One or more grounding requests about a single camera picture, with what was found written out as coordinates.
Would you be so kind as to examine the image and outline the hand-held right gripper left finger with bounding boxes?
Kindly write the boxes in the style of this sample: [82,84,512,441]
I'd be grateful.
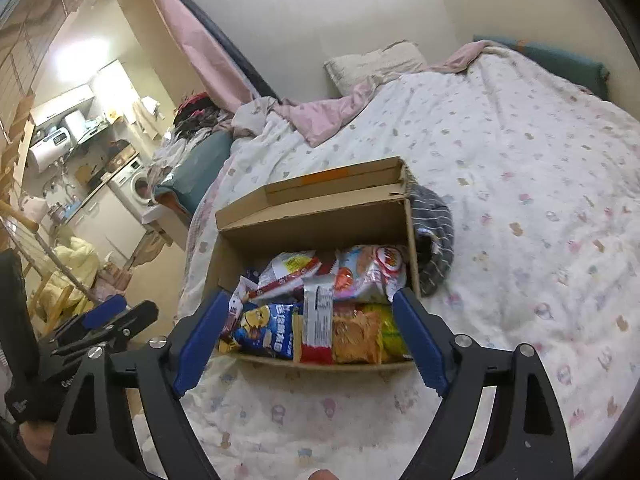
[47,291,231,480]

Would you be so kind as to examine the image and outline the grey striped cloth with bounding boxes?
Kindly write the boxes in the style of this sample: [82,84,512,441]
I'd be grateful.
[407,183,456,299]

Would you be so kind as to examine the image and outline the person's left hand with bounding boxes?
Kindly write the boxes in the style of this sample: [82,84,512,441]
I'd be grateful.
[21,416,59,465]

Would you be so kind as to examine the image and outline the yellow snack packet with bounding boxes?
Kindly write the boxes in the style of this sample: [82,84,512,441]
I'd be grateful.
[365,302,414,362]

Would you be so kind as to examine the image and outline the pink curtain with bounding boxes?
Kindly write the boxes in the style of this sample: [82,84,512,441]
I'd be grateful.
[142,0,262,114]

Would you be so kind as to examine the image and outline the beige pillow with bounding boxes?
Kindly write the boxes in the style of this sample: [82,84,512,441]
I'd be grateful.
[323,39,429,97]

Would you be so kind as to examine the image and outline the brown door mat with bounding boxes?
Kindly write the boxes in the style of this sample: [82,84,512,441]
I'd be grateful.
[124,229,167,282]

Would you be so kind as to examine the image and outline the dark curtain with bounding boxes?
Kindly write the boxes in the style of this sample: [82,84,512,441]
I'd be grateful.
[150,0,281,102]

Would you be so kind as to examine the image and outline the white washing machine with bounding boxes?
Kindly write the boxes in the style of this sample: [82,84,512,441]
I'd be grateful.
[107,159,156,209]

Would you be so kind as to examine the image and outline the pile of dark clothes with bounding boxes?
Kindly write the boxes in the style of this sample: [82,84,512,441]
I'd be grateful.
[172,92,237,137]

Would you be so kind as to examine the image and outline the white kitchen cabinet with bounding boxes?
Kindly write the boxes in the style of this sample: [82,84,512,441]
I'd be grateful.
[52,186,147,272]

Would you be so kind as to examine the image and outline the teal long cushion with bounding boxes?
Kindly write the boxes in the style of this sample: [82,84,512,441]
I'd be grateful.
[472,34,611,99]

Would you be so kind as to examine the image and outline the red white stick packet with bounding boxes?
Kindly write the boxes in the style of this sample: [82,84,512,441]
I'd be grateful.
[247,265,321,304]

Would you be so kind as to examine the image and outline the white red barcode packet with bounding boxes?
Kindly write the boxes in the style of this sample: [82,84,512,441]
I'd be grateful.
[298,282,335,366]

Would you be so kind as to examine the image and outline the white wall cabinet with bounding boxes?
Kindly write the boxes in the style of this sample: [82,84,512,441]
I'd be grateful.
[29,84,96,127]

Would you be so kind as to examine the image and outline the yellow jacket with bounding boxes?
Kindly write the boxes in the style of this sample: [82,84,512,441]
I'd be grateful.
[32,236,102,327]

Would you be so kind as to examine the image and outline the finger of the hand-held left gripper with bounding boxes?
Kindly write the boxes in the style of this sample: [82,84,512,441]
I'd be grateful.
[49,301,160,360]
[54,294,129,340]

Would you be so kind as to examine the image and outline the hanging beige towel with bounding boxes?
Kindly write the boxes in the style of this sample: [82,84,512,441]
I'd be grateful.
[132,99,164,142]

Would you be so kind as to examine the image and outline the crumpled white sheets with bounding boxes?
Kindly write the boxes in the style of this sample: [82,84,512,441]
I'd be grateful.
[149,127,202,172]

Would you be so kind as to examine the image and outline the white snack bag yellow label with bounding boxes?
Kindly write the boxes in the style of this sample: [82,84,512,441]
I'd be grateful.
[257,250,321,283]

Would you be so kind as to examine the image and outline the white water heater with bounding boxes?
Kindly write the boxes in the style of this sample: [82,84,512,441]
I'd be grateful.
[24,127,71,174]

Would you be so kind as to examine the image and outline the wooden rack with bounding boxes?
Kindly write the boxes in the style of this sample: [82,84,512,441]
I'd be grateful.
[0,94,101,332]

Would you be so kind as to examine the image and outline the white side cabinet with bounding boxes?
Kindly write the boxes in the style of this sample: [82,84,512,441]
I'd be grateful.
[142,204,194,249]

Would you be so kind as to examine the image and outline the pink blanket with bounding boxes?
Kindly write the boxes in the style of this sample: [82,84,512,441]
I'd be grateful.
[232,40,489,149]

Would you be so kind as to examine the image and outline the printed white quilt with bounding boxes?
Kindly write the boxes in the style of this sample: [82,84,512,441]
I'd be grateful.
[129,45,640,480]

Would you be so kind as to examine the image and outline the white red-striped snack bag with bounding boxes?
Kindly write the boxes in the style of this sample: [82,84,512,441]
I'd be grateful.
[333,243,407,305]

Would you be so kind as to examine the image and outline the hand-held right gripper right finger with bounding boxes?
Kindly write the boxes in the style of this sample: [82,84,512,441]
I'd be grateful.
[392,287,576,480]

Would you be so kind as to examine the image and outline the orange snack bag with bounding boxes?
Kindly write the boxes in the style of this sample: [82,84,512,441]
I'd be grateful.
[330,307,385,365]

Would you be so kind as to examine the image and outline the small red white packet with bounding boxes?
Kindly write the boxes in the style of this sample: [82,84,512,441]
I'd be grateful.
[218,275,254,345]

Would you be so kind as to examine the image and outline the blue yellow snack bag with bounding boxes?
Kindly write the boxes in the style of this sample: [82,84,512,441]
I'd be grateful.
[232,302,301,361]

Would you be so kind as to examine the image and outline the cardboard box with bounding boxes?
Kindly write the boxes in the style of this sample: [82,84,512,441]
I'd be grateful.
[202,156,424,374]

